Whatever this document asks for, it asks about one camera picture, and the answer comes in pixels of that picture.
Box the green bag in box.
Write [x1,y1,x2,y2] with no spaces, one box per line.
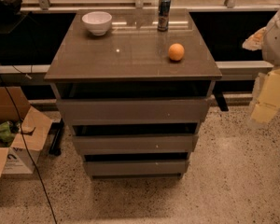
[0,121,15,147]

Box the grey drawer cabinet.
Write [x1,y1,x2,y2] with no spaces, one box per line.
[45,9,221,179]

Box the dark drink can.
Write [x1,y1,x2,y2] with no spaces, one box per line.
[158,0,171,31]

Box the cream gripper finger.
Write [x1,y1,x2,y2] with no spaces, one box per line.
[242,27,266,51]

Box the grey top drawer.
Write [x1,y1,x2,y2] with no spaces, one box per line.
[56,99,209,125]

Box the grey bottom drawer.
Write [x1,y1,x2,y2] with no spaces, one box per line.
[84,161,189,176]

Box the white ceramic bowl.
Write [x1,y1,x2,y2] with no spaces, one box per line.
[82,11,112,35]

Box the black table leg left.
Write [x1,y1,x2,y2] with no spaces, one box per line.
[49,119,64,157]

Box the grey drawer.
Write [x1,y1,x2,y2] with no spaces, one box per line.
[84,161,189,176]
[73,134,198,155]
[56,99,209,125]

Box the black floor cable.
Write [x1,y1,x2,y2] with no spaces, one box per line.
[0,63,58,224]

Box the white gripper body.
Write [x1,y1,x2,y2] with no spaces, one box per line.
[250,68,280,124]

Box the grey middle drawer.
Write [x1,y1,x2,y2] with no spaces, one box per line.
[73,134,198,155]

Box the orange fruit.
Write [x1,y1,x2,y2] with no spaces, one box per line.
[168,43,185,62]

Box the open cardboard box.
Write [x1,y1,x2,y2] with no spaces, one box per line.
[0,87,52,177]

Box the black table leg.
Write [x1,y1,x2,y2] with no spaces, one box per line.
[49,119,64,157]
[213,82,229,112]

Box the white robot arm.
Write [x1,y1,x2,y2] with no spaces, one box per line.
[242,9,280,124]

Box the black table leg right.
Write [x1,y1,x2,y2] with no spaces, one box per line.
[213,82,229,112]

